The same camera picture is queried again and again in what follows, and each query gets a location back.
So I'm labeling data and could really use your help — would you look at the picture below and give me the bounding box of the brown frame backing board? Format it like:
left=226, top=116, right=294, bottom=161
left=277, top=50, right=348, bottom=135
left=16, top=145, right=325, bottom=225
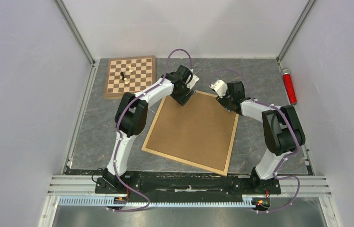
left=145, top=92, right=237, bottom=172

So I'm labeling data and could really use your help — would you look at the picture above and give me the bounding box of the wooden chessboard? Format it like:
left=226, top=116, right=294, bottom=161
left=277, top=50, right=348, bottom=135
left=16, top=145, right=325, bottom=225
left=104, top=55, right=158, bottom=99

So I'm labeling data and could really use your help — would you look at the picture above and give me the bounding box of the white slotted cable duct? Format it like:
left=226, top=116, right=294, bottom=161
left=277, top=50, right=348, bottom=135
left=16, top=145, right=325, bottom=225
left=58, top=195, right=269, bottom=208

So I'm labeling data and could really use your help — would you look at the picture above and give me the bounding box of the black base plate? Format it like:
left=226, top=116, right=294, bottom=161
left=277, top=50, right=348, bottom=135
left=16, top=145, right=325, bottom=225
left=95, top=171, right=281, bottom=203

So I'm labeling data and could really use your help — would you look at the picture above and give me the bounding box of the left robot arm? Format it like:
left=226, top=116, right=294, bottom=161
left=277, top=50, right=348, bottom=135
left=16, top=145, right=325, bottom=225
left=95, top=65, right=199, bottom=194

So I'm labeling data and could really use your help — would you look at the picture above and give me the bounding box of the wooden picture frame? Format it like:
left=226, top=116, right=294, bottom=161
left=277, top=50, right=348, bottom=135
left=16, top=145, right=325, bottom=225
left=141, top=90, right=239, bottom=177

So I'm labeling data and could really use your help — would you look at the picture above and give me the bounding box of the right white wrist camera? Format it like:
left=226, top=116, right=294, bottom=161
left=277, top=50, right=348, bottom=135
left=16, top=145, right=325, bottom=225
left=209, top=79, right=228, bottom=98

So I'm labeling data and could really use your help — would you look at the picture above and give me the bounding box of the red glitter microphone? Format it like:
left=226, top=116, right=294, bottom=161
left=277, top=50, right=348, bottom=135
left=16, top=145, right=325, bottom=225
left=281, top=68, right=297, bottom=105

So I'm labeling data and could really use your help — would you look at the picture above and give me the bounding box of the black chess piece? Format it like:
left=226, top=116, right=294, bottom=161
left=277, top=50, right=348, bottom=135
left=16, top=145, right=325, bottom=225
left=120, top=72, right=126, bottom=80

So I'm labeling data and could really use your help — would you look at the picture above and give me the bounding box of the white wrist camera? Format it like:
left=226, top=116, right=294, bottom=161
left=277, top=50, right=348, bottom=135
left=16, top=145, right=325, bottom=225
left=209, top=79, right=228, bottom=98
left=186, top=74, right=199, bottom=90

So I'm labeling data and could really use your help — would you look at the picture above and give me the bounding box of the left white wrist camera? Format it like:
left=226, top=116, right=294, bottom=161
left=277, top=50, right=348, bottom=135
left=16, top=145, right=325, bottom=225
left=186, top=74, right=199, bottom=90

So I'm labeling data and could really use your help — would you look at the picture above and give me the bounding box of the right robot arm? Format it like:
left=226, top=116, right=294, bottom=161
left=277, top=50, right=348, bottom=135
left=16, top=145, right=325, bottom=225
left=209, top=79, right=306, bottom=193

